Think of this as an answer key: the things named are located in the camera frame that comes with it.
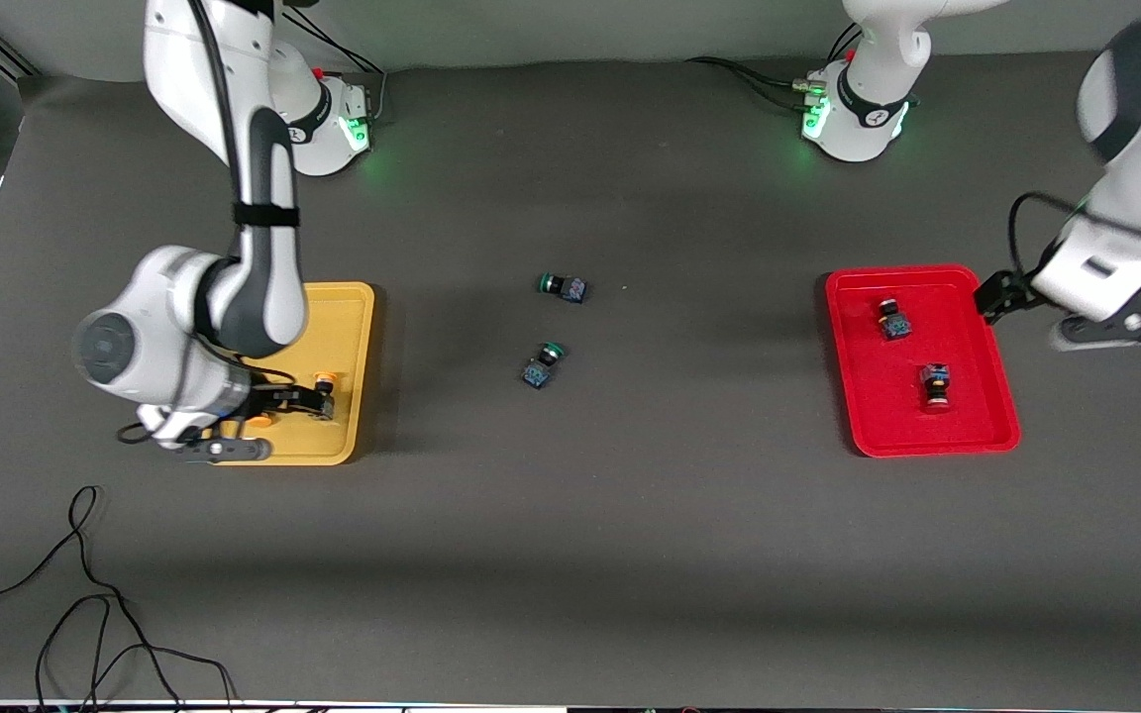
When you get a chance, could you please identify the black right arm base cables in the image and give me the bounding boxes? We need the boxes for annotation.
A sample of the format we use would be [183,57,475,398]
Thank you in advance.
[283,8,388,130]

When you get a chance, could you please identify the black left arm base cables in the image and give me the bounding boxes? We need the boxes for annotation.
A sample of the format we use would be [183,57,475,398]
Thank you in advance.
[684,25,864,110]

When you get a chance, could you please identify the green push button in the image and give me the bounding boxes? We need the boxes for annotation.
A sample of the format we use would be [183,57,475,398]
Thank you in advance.
[537,272,588,304]
[521,342,567,390]

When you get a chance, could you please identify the thin black loose cable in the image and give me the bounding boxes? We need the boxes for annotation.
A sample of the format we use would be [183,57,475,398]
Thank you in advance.
[0,485,237,713]

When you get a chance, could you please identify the red plastic tray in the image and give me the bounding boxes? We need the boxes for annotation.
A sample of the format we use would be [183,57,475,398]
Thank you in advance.
[824,264,1022,458]

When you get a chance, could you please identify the dark grey table cloth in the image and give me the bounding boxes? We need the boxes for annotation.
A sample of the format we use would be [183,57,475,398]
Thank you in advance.
[0,45,1141,709]

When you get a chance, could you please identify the black arm base cables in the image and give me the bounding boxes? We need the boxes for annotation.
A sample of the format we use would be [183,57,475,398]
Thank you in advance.
[684,25,864,110]
[283,8,388,130]

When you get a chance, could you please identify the yellow plastic tray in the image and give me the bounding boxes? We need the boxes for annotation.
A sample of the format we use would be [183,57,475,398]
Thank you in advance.
[199,281,376,466]

